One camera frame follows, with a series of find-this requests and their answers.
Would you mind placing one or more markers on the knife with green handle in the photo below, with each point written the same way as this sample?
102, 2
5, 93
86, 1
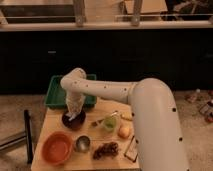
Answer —
97, 122

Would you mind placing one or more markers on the grey towel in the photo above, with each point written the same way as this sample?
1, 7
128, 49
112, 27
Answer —
71, 117

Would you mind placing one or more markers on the bunch of dark grapes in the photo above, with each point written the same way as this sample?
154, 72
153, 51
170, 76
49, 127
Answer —
106, 149

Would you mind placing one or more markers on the apple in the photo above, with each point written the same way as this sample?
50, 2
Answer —
124, 131

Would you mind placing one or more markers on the green plastic tray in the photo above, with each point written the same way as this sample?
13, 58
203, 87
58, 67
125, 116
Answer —
56, 95

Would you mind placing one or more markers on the small metal cup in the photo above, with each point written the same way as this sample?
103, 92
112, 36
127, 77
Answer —
82, 143

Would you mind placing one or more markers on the green plastic cup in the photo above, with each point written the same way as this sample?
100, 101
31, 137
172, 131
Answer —
109, 123

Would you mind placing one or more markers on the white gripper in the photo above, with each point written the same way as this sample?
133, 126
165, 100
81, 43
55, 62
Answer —
75, 104

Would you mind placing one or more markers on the black metal stand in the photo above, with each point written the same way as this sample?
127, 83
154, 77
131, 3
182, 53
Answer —
20, 137

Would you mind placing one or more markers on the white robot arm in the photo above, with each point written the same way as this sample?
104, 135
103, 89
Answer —
157, 129

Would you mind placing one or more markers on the orange bowl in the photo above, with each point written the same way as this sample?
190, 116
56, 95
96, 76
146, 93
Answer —
57, 148

